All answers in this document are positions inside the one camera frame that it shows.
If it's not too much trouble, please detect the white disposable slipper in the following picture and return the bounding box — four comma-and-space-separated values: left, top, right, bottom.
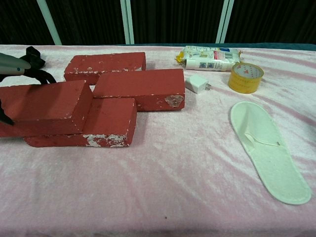
230, 100, 313, 205

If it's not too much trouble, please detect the pink velvet table cloth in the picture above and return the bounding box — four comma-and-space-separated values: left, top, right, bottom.
0, 44, 316, 237

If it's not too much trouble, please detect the red brick with white-worn edge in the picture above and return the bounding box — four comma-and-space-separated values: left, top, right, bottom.
24, 98, 138, 148

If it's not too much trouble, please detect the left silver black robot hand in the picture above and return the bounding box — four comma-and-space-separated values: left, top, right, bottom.
0, 52, 58, 127

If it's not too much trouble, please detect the white frame pole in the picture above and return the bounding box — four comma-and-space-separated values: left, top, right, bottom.
215, 0, 235, 44
36, 0, 63, 46
120, 0, 135, 45

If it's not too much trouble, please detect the red brick with scraped end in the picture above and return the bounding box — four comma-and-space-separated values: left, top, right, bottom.
92, 68, 186, 112

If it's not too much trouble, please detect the black knotted cloth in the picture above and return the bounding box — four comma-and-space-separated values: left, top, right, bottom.
19, 46, 46, 70

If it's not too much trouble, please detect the white wet wipes pack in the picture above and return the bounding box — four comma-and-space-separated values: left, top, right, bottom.
175, 45, 243, 73

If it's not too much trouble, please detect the white usb wall charger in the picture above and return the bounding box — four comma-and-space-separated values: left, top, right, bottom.
185, 75, 212, 94

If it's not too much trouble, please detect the black pleated curtain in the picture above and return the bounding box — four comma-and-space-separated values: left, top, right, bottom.
0, 0, 316, 46

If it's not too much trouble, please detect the yellow packing tape roll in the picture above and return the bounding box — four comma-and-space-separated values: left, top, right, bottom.
227, 62, 265, 94

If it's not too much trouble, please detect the red brick with chipped corner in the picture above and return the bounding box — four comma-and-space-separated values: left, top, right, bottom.
63, 51, 147, 85

